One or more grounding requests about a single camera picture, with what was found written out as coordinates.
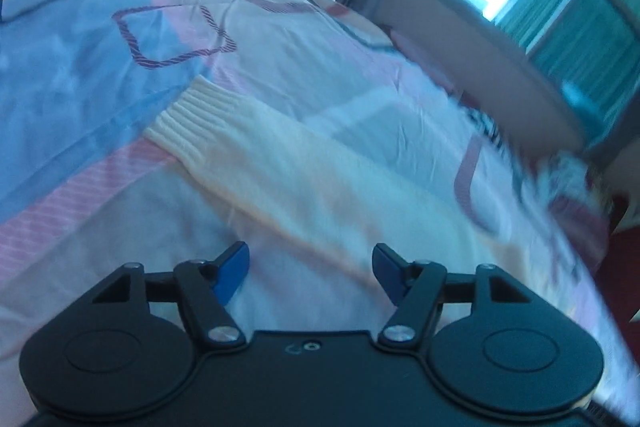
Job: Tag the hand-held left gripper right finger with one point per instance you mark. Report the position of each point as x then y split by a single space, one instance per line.
386 274

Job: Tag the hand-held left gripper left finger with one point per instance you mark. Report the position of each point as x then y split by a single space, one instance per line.
234 271

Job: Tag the cream knit sweater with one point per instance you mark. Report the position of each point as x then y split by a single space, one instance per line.
300 167

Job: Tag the checked cloth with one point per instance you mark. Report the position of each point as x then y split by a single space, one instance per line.
487 127

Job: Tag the pastel patterned bedsheet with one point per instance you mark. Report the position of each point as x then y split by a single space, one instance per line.
100 57

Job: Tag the teal curtain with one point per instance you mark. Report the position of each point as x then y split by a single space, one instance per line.
580 32

